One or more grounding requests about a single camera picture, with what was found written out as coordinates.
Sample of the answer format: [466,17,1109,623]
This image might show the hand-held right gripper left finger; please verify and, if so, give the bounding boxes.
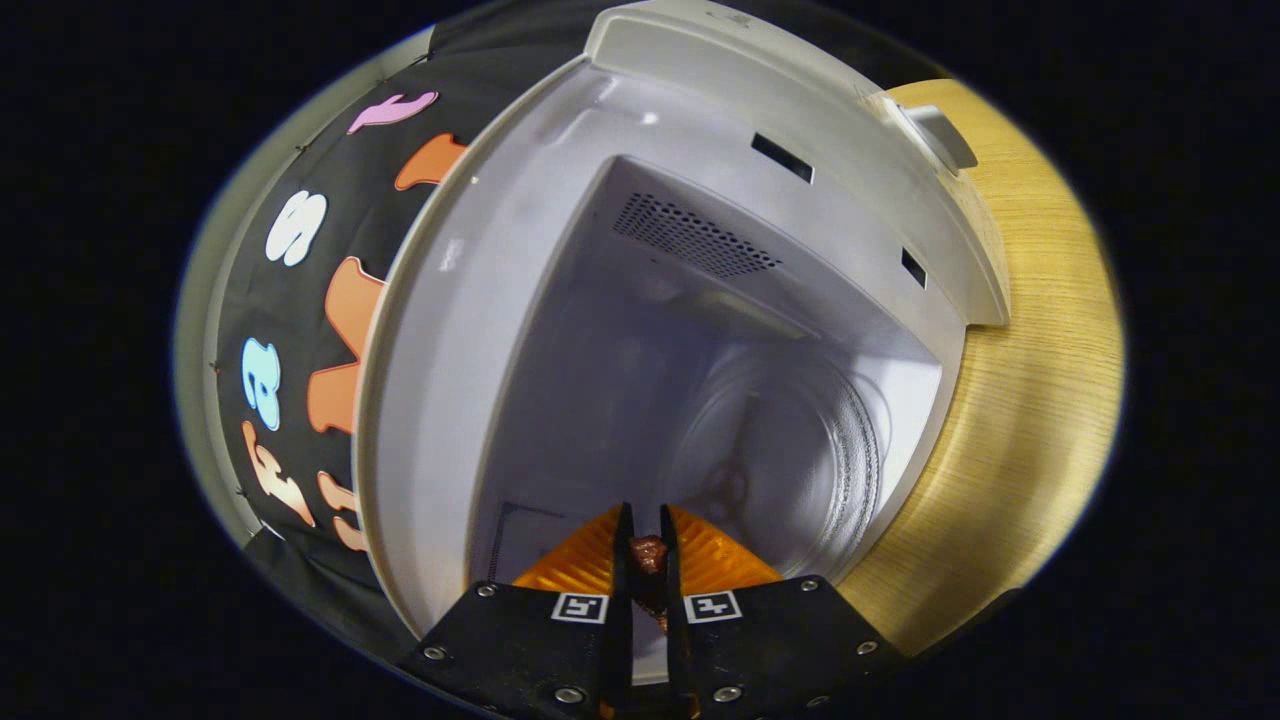
[400,502,634,720]

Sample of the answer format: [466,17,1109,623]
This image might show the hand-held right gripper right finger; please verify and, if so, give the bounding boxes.
[660,504,906,720]

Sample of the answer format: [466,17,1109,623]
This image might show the brown meat piece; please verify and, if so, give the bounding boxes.
[628,535,670,633]

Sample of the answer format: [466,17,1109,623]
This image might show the white microwave oven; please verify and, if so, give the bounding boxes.
[355,0,1011,687]

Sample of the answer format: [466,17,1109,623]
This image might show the glass turntable plate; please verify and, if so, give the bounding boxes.
[665,345,893,587]

